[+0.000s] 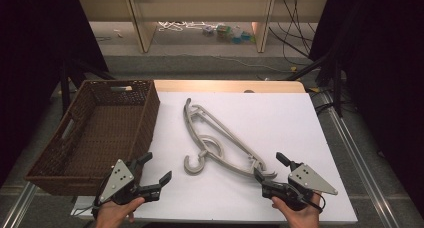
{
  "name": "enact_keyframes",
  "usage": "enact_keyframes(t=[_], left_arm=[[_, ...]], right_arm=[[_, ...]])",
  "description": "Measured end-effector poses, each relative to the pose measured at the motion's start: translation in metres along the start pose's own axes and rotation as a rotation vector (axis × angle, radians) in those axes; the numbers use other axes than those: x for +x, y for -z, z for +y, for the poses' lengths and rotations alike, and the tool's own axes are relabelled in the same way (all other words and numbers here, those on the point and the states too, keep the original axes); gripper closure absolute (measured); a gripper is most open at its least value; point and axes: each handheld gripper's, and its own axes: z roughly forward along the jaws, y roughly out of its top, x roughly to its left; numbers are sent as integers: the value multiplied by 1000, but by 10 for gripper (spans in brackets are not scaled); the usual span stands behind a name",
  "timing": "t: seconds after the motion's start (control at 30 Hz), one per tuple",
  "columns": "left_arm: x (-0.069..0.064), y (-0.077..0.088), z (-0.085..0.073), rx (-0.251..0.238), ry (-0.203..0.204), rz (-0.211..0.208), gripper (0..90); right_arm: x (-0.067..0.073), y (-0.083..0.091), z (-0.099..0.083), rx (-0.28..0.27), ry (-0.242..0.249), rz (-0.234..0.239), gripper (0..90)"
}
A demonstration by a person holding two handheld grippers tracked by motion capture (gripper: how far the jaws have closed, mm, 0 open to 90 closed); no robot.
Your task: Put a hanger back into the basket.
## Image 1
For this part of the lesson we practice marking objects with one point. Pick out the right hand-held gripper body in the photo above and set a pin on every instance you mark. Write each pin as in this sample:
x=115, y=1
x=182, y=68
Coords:
x=308, y=180

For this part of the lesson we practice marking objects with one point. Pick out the white table mat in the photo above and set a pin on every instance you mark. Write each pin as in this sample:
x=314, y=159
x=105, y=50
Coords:
x=266, y=121

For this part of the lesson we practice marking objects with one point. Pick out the grey plastic clothes hanger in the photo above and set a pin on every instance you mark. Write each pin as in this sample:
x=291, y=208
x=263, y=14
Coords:
x=222, y=128
x=230, y=166

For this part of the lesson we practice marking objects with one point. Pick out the dark curtain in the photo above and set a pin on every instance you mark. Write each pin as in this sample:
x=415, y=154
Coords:
x=383, y=71
x=36, y=54

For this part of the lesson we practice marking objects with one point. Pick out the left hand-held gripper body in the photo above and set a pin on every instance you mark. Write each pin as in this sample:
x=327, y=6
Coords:
x=118, y=179

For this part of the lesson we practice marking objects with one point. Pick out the beige wooden shelf unit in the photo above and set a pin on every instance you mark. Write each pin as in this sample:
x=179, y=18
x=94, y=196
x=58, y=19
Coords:
x=200, y=8

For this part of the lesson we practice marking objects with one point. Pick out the brown wicker basket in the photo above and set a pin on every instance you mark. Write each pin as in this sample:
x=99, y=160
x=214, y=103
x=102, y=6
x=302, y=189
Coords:
x=100, y=134

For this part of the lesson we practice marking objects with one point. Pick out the black metal stand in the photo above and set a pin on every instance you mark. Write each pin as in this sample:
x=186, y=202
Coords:
x=66, y=84
x=337, y=88

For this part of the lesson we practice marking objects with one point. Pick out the colourful small floor clutter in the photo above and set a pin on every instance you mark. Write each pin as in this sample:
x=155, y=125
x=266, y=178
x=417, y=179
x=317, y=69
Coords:
x=230, y=33

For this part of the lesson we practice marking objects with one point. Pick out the metal floor rail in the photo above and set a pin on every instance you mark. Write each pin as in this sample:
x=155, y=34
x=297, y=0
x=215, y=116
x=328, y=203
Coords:
x=360, y=154
x=18, y=206

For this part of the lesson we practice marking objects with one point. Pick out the person's left hand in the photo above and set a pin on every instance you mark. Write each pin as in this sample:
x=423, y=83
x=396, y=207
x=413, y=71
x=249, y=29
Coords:
x=113, y=216

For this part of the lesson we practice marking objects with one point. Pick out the person's right hand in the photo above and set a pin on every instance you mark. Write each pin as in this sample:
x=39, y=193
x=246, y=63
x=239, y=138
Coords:
x=300, y=218

